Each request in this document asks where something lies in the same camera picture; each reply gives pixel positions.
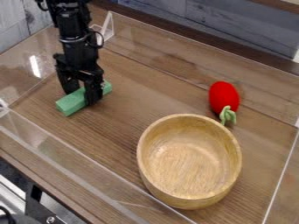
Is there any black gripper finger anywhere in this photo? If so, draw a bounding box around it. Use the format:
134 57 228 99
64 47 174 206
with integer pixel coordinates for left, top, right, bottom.
57 69 80 95
84 76 104 106

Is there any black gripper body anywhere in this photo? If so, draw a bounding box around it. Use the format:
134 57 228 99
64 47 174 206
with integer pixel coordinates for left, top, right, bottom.
52 36 106 82

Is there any green rectangular block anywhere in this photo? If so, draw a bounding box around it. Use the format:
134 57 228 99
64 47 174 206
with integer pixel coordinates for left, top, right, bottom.
55 80 112 116

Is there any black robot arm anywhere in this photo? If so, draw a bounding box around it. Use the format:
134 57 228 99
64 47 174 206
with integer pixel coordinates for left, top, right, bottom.
35 0 104 105

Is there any brown wooden bowl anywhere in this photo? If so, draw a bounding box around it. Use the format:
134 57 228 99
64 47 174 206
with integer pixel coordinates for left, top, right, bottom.
136 114 242 210

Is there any red plush strawberry toy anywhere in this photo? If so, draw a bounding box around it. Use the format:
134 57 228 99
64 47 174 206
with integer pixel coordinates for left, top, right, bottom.
208 81 240 124

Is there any clear acrylic corner bracket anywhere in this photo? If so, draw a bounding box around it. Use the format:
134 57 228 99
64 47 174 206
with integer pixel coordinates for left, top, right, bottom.
90 11 115 46

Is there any clear acrylic front wall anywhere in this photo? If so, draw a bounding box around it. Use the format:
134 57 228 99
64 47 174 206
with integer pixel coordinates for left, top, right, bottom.
0 103 196 224

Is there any black metal table frame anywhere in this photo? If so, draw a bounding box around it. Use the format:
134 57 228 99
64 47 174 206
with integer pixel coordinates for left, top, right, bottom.
0 180 70 224

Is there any black cable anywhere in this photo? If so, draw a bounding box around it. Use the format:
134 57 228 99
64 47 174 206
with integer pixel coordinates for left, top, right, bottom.
0 205 16 224

